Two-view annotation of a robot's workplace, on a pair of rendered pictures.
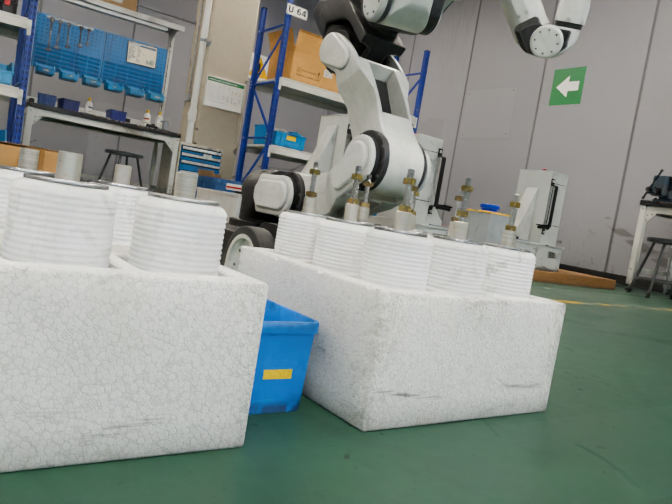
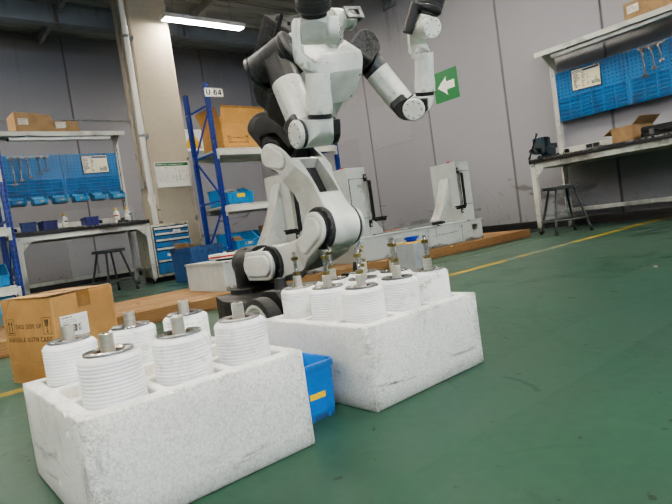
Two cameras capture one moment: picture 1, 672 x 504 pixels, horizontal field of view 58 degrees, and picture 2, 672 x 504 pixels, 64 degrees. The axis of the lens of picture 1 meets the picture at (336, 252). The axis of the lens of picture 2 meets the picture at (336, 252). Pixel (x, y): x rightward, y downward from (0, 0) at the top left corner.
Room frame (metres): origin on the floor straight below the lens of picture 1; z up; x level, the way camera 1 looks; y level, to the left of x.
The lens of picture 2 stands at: (-0.35, 0.04, 0.40)
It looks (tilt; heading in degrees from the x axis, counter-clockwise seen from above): 3 degrees down; 356
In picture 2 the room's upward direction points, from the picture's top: 8 degrees counter-clockwise
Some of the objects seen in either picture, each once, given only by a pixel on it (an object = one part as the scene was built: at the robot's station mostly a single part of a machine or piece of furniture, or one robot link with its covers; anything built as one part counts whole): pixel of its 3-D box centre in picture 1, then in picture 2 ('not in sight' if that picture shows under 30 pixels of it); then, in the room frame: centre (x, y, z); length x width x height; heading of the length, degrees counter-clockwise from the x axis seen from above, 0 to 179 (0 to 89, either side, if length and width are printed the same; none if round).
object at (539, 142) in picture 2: (664, 187); (542, 146); (4.96, -2.53, 0.87); 0.41 x 0.17 x 0.25; 125
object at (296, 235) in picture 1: (299, 267); (303, 321); (1.03, 0.06, 0.16); 0.10 x 0.10 x 0.18
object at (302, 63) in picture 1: (304, 64); (232, 131); (6.45, 0.65, 1.70); 0.72 x 0.58 x 0.50; 128
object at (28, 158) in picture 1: (28, 161); (129, 319); (0.77, 0.40, 0.26); 0.02 x 0.02 x 0.03
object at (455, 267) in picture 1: (447, 300); (402, 315); (0.92, -0.18, 0.16); 0.10 x 0.10 x 0.18
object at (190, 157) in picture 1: (188, 177); (166, 252); (6.55, 1.69, 0.35); 0.59 x 0.47 x 0.69; 35
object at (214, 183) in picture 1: (219, 198); (198, 262); (5.64, 1.15, 0.19); 0.50 x 0.41 x 0.37; 40
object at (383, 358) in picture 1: (388, 325); (371, 340); (1.01, -0.11, 0.09); 0.39 x 0.39 x 0.18; 37
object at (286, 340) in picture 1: (229, 337); (278, 382); (0.87, 0.13, 0.06); 0.30 x 0.11 x 0.12; 36
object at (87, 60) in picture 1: (103, 101); (76, 212); (6.06, 2.51, 0.94); 1.40 x 0.70 x 1.88; 125
